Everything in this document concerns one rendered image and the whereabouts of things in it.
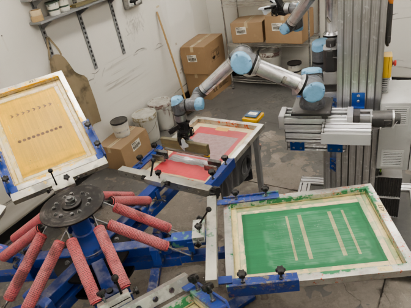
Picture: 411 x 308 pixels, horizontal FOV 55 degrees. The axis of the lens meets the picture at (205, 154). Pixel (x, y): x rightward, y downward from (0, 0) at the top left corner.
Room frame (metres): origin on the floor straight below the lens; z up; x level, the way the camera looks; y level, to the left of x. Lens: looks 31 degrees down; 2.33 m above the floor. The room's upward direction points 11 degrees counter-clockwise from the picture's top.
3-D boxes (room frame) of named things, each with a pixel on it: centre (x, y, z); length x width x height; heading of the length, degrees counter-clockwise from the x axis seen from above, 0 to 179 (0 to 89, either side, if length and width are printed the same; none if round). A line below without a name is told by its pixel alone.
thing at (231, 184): (2.26, -0.16, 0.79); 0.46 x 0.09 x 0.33; 143
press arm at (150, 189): (1.88, 0.35, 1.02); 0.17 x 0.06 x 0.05; 143
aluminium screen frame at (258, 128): (2.33, 0.02, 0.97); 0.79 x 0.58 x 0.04; 143
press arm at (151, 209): (1.98, 0.28, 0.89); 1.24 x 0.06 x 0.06; 143
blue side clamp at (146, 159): (2.30, 0.38, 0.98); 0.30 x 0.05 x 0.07; 143
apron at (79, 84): (3.93, 1.25, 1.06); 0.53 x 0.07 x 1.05; 143
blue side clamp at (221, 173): (1.97, -0.06, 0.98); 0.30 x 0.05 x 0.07; 143
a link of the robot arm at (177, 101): (2.17, 0.10, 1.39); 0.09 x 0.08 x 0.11; 75
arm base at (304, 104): (2.10, -0.69, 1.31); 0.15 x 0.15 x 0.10
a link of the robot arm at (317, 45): (2.55, -0.90, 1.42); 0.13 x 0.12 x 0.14; 129
